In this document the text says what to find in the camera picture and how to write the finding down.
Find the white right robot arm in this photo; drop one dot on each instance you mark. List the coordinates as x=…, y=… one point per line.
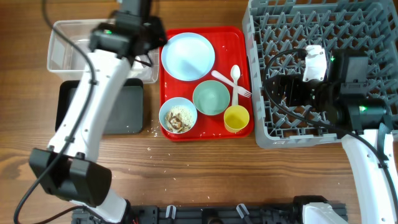
x=333, y=94

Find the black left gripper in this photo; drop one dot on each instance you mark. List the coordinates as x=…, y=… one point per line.
x=160, y=27

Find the yellow plastic cup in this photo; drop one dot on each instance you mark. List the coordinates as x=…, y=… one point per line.
x=236, y=118

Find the light blue plate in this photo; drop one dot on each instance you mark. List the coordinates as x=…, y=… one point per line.
x=188, y=56

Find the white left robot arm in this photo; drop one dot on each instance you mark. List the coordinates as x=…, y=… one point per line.
x=67, y=168

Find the food scraps with rice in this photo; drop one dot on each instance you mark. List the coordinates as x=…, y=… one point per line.
x=179, y=119

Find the green bowl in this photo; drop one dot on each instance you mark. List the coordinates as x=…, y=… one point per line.
x=211, y=97

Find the black food waste tray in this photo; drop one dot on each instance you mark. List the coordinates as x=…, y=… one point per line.
x=127, y=115

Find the clear plastic waste bin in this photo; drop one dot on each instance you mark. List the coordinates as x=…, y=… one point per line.
x=68, y=64

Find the white plastic fork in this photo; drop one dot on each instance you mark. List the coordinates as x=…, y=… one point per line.
x=241, y=91

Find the light blue small bowl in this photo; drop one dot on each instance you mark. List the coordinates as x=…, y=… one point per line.
x=177, y=101

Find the white plastic spoon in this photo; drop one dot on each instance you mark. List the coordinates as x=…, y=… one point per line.
x=235, y=75

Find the grey dishwasher rack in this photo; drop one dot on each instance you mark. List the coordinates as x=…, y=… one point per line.
x=273, y=26

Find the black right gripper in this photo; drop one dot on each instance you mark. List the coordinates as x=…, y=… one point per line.
x=292, y=91

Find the red serving tray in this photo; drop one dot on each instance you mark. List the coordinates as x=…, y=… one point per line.
x=229, y=47

